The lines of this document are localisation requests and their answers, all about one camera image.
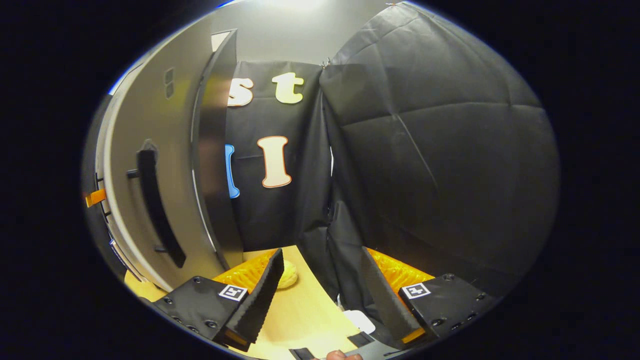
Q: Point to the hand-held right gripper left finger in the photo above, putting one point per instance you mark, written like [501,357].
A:
[262,300]

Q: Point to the black flat piece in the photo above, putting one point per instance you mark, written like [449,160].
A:
[302,354]
[360,339]

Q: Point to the grey double-door shoe cabinet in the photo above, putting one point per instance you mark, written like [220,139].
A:
[215,175]

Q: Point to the grey cabinet door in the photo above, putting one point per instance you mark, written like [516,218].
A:
[170,150]

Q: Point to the yellow round object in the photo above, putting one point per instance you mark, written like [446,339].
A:
[289,275]

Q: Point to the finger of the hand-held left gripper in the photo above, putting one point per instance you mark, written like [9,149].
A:
[96,197]

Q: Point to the black backdrop cloth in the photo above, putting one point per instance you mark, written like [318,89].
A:
[440,175]

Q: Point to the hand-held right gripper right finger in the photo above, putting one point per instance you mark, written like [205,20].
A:
[385,300]

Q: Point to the small white object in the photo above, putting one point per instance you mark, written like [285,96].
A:
[361,321]

